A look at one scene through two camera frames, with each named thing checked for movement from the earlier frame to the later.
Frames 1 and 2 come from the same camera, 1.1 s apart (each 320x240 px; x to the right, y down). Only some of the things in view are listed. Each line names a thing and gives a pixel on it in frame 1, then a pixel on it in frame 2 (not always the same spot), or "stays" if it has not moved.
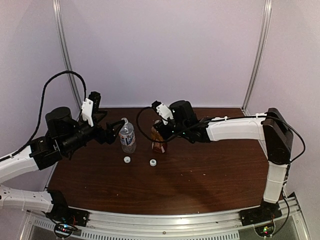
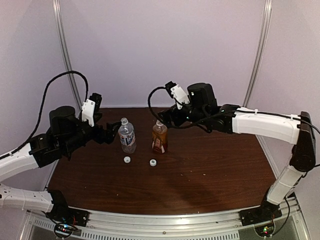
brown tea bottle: (160, 147) stays
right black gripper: (165, 134) → (168, 120)
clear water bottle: (127, 137) stays
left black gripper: (109, 136) stays
